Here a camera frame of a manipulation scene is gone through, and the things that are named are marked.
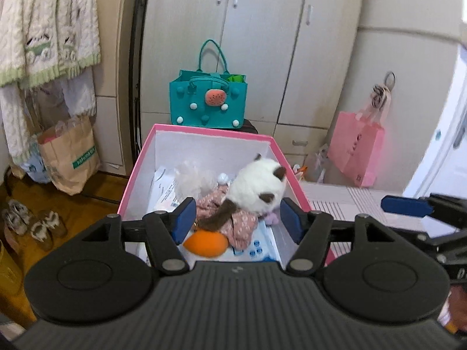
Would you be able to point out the pink cardboard box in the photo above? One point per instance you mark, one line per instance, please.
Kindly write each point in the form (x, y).
(135, 186)

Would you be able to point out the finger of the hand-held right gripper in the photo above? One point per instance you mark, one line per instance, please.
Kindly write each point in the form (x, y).
(405, 205)
(445, 242)

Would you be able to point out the teal felt handbag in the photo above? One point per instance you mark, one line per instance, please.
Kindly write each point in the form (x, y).
(197, 109)

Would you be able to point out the grey wardrobe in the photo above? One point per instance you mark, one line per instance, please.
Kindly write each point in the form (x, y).
(262, 43)

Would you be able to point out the black clothes rack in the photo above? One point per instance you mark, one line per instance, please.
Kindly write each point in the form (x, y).
(6, 182)

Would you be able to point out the white brown plush cat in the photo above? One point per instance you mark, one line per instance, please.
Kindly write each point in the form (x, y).
(251, 189)

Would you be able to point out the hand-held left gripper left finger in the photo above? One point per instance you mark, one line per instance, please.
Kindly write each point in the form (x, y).
(184, 222)

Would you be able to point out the brown paper bag green label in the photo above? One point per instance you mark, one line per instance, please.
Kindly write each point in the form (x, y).
(69, 167)

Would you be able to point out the black suitcase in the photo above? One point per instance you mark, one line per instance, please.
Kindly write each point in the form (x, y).
(250, 127)

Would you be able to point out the pink paper bag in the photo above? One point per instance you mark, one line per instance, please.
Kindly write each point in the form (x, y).
(354, 153)

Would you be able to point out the white fluffy pom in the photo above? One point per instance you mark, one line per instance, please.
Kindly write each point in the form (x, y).
(193, 182)

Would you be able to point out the white fluffy cardigan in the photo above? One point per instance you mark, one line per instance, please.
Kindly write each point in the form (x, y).
(36, 25)

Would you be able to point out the small tissue pack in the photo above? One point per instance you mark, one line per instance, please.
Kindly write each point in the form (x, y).
(166, 193)

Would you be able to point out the large wet wipes pack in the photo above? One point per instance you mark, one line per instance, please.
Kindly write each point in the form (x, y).
(259, 248)

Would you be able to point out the orange soft toy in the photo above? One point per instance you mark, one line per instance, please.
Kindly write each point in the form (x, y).
(204, 246)

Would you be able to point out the pink floral scrunchie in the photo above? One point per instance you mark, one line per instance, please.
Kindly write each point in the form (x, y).
(240, 226)

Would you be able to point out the blue and white printed bag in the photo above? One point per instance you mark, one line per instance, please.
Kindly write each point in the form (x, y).
(34, 167)

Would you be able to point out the purple plush toy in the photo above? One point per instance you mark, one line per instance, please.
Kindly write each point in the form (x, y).
(271, 219)

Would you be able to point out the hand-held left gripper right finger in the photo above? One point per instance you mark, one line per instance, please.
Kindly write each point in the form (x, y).
(290, 222)

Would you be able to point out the clear plastic bag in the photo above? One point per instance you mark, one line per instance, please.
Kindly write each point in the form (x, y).
(319, 164)

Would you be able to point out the brown white shoe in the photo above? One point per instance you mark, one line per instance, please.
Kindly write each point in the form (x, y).
(47, 229)

